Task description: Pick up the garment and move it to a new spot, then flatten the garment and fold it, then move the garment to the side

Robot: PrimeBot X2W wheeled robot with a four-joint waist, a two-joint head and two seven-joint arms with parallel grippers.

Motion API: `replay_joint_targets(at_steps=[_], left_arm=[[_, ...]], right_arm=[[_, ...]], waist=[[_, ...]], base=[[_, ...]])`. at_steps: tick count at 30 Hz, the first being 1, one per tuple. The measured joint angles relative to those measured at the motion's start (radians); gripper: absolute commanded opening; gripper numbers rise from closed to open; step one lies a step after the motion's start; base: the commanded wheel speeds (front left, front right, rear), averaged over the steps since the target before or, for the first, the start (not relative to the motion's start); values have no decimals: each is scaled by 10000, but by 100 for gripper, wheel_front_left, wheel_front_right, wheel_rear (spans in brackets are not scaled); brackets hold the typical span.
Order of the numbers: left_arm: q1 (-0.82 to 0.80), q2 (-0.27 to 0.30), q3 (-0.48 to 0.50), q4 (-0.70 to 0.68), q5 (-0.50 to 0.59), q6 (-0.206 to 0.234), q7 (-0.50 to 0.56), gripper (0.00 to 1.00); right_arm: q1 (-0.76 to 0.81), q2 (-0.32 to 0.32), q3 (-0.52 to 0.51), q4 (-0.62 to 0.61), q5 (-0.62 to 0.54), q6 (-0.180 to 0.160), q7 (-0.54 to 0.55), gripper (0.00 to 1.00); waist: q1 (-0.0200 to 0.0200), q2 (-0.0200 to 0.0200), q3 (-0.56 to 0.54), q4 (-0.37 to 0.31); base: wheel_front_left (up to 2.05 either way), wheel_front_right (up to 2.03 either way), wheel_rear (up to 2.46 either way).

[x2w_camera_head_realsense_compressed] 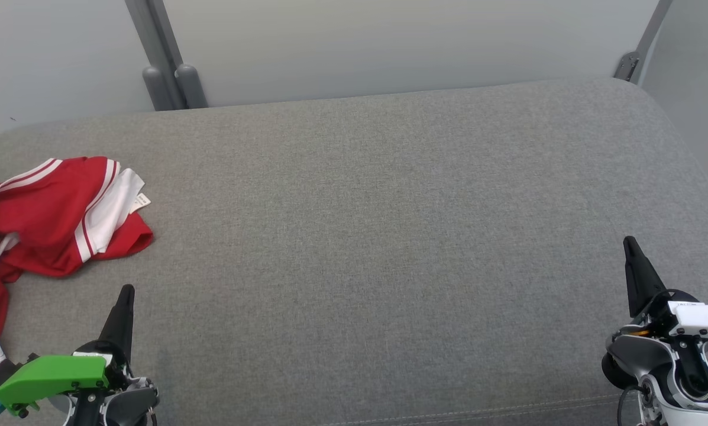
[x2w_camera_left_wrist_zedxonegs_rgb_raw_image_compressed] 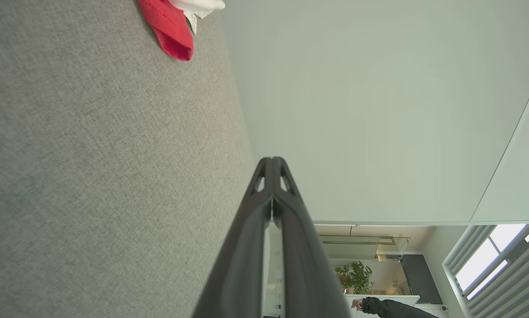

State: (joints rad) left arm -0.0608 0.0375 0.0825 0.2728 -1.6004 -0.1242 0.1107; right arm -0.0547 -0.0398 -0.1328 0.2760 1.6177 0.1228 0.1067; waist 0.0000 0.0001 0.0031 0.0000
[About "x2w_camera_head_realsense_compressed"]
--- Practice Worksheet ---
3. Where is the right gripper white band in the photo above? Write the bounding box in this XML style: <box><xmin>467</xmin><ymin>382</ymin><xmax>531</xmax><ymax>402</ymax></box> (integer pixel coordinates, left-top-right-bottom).
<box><xmin>623</xmin><ymin>237</ymin><xmax>708</xmax><ymax>350</ymax></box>

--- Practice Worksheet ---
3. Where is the red Bulls basketball jersey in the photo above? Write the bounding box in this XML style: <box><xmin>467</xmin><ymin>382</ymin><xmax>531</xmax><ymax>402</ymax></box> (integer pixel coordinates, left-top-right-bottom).
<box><xmin>0</xmin><ymin>156</ymin><xmax>154</xmax><ymax>279</ymax></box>

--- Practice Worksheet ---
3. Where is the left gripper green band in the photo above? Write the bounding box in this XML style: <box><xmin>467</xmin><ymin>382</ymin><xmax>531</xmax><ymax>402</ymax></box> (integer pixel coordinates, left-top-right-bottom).
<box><xmin>0</xmin><ymin>285</ymin><xmax>135</xmax><ymax>416</ymax></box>

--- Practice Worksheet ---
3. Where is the grey partition post with latch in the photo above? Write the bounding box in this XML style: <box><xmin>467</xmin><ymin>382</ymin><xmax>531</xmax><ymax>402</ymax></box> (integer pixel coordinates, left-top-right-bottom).
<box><xmin>124</xmin><ymin>0</ymin><xmax>186</xmax><ymax>111</ymax></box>

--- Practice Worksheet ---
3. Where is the metal hinge bracket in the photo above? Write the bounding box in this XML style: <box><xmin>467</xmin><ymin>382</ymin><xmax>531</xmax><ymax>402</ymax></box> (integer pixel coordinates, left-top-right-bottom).
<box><xmin>613</xmin><ymin>52</ymin><xmax>642</xmax><ymax>82</ymax></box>

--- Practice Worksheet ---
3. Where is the grey fabric sofa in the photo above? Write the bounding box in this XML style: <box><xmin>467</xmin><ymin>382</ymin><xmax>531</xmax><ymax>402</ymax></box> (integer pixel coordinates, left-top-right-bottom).
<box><xmin>0</xmin><ymin>77</ymin><xmax>708</xmax><ymax>426</ymax></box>

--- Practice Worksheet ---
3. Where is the black right arm loop cable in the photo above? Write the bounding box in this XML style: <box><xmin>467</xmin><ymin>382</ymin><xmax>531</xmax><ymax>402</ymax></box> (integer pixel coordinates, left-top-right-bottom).
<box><xmin>618</xmin><ymin>385</ymin><xmax>645</xmax><ymax>426</ymax></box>

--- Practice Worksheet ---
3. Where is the grey partition post with hinge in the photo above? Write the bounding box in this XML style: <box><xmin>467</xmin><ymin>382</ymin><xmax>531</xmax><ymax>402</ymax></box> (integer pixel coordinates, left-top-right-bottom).
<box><xmin>613</xmin><ymin>0</ymin><xmax>674</xmax><ymax>82</ymax></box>

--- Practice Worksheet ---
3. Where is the grey rounded post foot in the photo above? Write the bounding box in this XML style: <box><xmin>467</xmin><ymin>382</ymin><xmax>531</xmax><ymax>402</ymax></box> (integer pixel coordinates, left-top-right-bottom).
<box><xmin>143</xmin><ymin>66</ymin><xmax>174</xmax><ymax>111</ymax></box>
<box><xmin>175</xmin><ymin>64</ymin><xmax>208</xmax><ymax>109</ymax></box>

